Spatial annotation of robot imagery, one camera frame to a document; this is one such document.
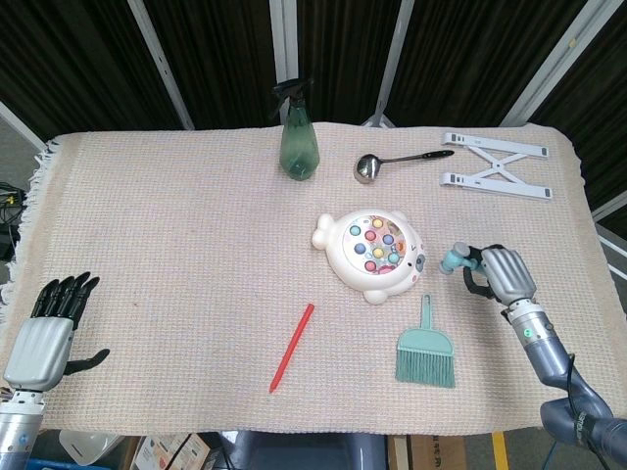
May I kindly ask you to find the black pleated curtain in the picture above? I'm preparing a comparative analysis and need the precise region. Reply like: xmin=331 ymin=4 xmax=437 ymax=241
xmin=0 ymin=0 xmax=627 ymax=231

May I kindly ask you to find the white plastic container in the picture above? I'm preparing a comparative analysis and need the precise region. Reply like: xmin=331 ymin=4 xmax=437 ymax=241
xmin=58 ymin=429 xmax=126 ymax=467

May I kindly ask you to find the black cable bundle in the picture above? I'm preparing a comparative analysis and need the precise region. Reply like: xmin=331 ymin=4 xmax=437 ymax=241
xmin=0 ymin=180 xmax=26 ymax=261

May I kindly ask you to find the small teal object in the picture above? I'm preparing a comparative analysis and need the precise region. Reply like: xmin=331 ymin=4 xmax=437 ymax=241
xmin=438 ymin=241 xmax=484 ymax=277

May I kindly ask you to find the white seal-shaped pop-button toy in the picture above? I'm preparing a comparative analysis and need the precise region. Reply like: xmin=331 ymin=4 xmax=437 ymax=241
xmin=311 ymin=208 xmax=427 ymax=306

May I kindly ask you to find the teal hand brush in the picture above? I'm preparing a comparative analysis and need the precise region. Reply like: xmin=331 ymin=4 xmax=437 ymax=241
xmin=395 ymin=293 xmax=457 ymax=390

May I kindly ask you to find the printed cardboard box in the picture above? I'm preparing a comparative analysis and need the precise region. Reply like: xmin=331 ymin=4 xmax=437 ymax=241
xmin=133 ymin=432 xmax=217 ymax=470

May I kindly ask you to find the white metal frame post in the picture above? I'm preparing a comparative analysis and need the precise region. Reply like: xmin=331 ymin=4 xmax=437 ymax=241
xmin=361 ymin=0 xmax=418 ymax=128
xmin=267 ymin=0 xmax=302 ymax=100
xmin=501 ymin=0 xmax=611 ymax=126
xmin=0 ymin=101 xmax=48 ymax=151
xmin=127 ymin=0 xmax=196 ymax=131

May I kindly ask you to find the steel ladle black handle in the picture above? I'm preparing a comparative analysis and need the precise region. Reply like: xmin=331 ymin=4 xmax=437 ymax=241
xmin=352 ymin=149 xmax=456 ymax=186

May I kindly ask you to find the white folding laptop stand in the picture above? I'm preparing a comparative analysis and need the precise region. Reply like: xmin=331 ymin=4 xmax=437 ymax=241
xmin=438 ymin=131 xmax=555 ymax=203

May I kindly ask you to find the beige woven table mat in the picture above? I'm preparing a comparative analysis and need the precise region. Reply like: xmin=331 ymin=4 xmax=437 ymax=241
xmin=0 ymin=120 xmax=587 ymax=438

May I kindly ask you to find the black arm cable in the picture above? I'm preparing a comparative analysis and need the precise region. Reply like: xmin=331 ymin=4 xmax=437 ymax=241
xmin=561 ymin=351 xmax=583 ymax=443

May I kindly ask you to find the brown cardboard box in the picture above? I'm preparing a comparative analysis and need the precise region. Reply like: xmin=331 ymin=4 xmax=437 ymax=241
xmin=386 ymin=434 xmax=467 ymax=470

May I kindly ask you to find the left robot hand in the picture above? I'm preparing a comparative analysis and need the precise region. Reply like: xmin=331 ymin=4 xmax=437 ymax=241
xmin=2 ymin=271 xmax=112 ymax=394

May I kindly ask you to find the green plastic spray bottle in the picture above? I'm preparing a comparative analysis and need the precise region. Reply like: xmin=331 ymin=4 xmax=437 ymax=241
xmin=269 ymin=77 xmax=321 ymax=183

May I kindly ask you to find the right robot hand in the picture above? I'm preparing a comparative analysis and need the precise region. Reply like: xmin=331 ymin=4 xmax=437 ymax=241
xmin=461 ymin=244 xmax=539 ymax=306

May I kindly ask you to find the red pen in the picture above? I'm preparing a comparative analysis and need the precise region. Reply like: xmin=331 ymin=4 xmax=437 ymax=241
xmin=267 ymin=303 xmax=315 ymax=395

